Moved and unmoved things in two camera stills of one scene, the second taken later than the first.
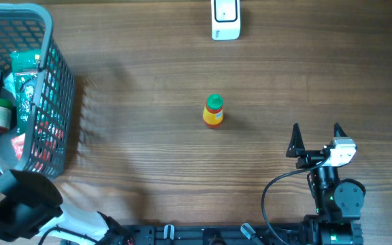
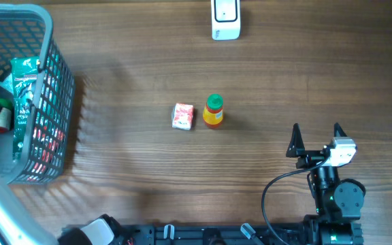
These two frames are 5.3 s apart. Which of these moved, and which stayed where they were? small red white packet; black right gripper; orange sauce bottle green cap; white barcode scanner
Moved: small red white packet
Stayed: white barcode scanner; black right gripper; orange sauce bottle green cap
